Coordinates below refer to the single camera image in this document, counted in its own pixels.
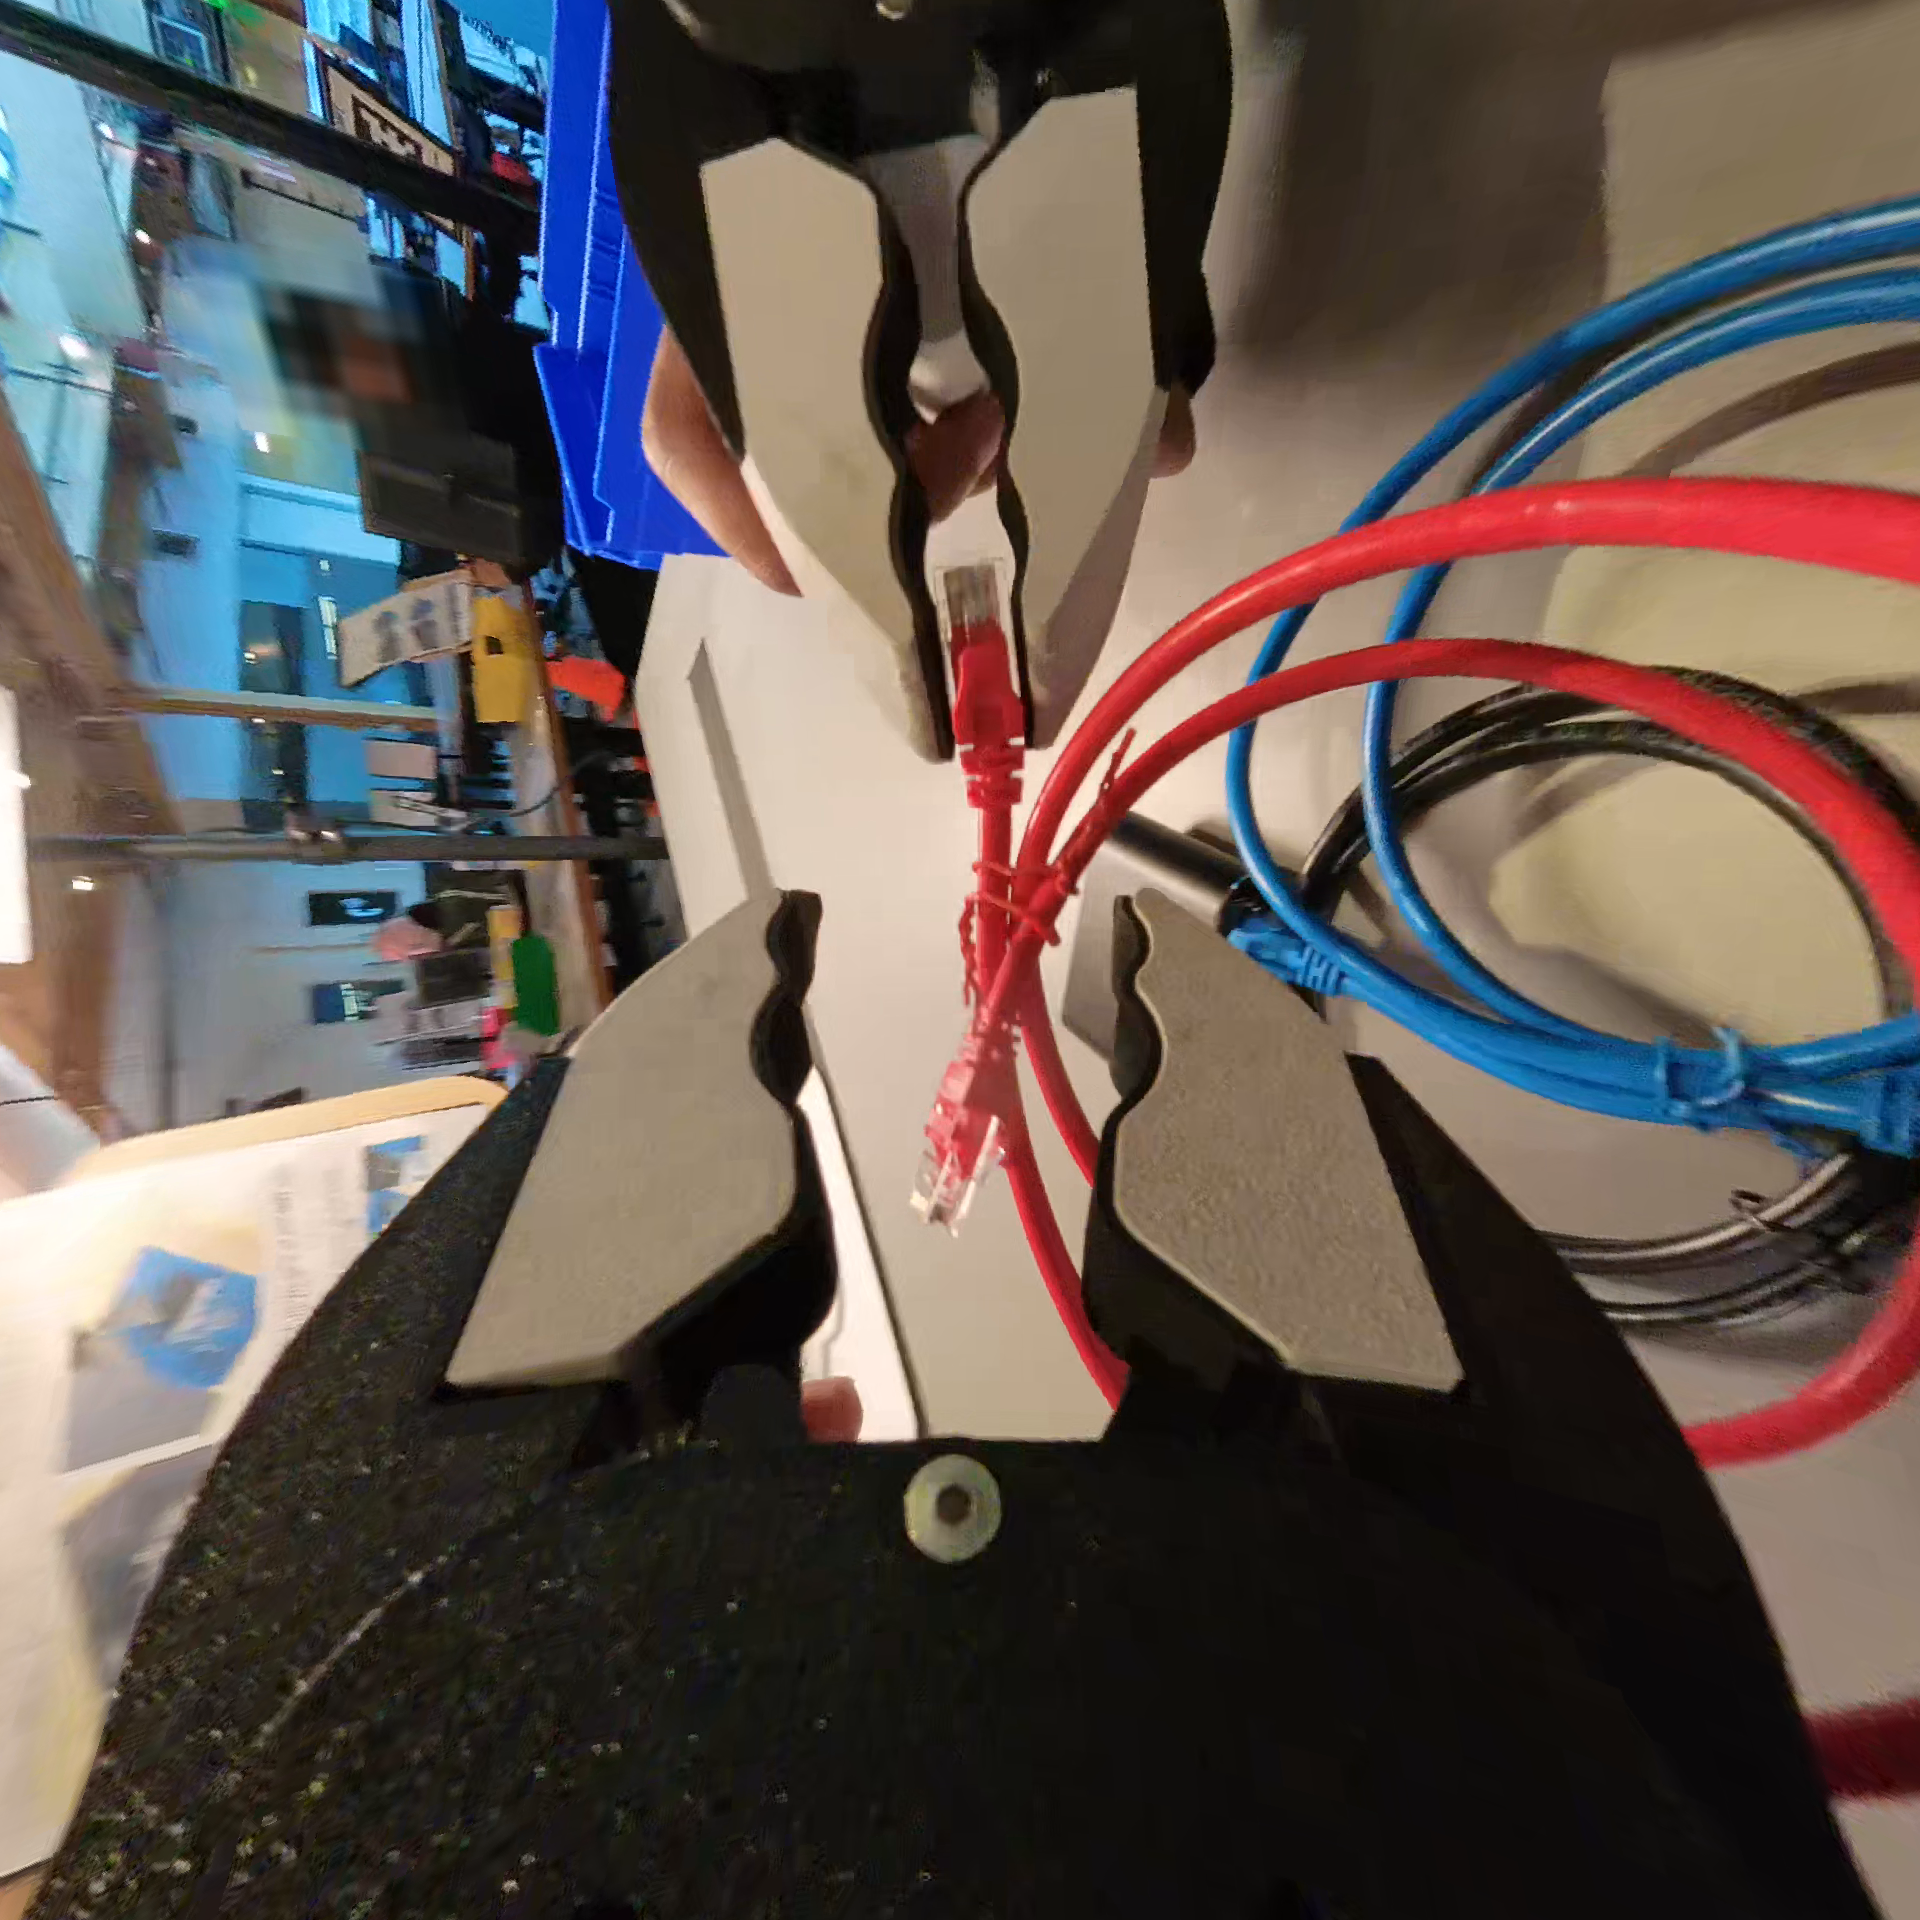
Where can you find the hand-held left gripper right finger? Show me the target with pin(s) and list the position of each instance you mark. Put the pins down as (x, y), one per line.
(1272, 1204)

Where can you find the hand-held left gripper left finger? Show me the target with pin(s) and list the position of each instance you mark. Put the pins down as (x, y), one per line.
(648, 1186)

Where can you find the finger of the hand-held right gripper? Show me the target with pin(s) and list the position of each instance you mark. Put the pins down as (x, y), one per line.
(1084, 374)
(810, 374)

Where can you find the black ethernet adapter box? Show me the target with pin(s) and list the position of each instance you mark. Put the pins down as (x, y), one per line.
(1186, 856)

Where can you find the person's right hand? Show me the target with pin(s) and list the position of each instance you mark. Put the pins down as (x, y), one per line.
(702, 478)

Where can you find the person's left hand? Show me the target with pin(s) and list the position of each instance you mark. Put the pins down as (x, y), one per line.
(832, 1414)

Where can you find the large blue plastic bin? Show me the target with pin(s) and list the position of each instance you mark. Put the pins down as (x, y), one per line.
(598, 299)

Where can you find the green plastic object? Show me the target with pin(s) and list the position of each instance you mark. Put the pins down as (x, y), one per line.
(536, 991)

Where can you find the wooden display board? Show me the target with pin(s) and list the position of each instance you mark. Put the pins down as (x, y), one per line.
(299, 1114)

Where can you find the red plastic block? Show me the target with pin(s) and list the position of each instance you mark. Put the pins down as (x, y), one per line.
(585, 686)

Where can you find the black computer monitor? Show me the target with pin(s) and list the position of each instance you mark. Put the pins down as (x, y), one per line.
(442, 492)

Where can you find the small yellow bin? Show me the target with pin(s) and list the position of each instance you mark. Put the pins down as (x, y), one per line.
(504, 678)

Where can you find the white printed card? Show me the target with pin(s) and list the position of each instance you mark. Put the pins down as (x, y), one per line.
(400, 631)

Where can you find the newspaper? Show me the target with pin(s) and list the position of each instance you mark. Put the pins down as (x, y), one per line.
(146, 1356)

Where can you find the black metal beam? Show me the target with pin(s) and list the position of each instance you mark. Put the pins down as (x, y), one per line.
(268, 127)

